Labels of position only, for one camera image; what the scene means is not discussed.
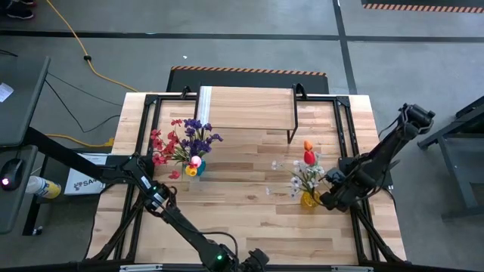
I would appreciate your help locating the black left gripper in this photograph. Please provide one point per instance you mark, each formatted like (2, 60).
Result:
(242, 267)

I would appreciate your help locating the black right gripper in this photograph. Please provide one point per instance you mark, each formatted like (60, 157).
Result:
(346, 189)

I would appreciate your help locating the amber glass vase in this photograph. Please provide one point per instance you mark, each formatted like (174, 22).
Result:
(308, 201)

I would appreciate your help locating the white artificial flower bunch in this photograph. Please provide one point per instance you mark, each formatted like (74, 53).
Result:
(296, 181)

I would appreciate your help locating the red artificial tulip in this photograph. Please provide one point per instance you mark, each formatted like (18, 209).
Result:
(309, 158)

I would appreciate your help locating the orange artificial tulip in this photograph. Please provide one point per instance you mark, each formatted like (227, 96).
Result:
(308, 145)

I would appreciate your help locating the teal glass vase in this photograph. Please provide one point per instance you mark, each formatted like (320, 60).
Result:
(201, 168)

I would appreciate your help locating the yellow artificial tulip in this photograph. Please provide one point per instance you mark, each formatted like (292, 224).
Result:
(191, 171)

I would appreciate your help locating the pink artificial tulip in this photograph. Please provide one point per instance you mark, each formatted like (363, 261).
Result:
(196, 161)

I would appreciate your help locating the red artificial flower bunch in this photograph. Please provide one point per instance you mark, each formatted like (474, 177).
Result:
(159, 158)

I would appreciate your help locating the purple artificial flower bunch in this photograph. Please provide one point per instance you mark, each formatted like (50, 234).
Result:
(194, 124)

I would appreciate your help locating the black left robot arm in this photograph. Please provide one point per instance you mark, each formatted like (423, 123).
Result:
(181, 223)

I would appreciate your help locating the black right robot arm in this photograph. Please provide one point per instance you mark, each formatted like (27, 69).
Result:
(385, 147)

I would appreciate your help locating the silver aluminium bar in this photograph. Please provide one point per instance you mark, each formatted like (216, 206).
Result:
(141, 267)
(351, 269)

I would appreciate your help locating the grey metal stand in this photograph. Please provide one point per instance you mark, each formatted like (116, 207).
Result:
(448, 177)

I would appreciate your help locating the black hazard-striped floor mat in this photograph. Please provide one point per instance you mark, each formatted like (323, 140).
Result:
(246, 81)
(416, 7)

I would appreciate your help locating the white box with logo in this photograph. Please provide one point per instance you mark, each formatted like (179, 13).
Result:
(81, 183)

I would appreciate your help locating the white and yellow bottle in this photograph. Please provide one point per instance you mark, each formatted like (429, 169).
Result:
(41, 187)

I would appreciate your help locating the black desk support beam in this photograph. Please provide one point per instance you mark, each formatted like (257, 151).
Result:
(49, 149)

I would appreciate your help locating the grey desk tray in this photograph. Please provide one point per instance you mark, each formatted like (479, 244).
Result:
(15, 211)

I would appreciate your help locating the black computer mouse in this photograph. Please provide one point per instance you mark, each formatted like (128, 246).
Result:
(13, 172)

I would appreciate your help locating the grey desk top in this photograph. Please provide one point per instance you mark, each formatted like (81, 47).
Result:
(22, 113)

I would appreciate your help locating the white paper note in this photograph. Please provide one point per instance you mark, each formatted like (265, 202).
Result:
(4, 92)

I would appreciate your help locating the person's shoe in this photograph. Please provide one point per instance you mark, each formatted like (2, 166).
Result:
(19, 12)
(26, 2)

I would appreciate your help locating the wooden shelf with black frame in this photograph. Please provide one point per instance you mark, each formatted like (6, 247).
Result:
(246, 107)

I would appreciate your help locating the black metal rig frame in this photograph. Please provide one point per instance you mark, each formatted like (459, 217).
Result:
(170, 97)

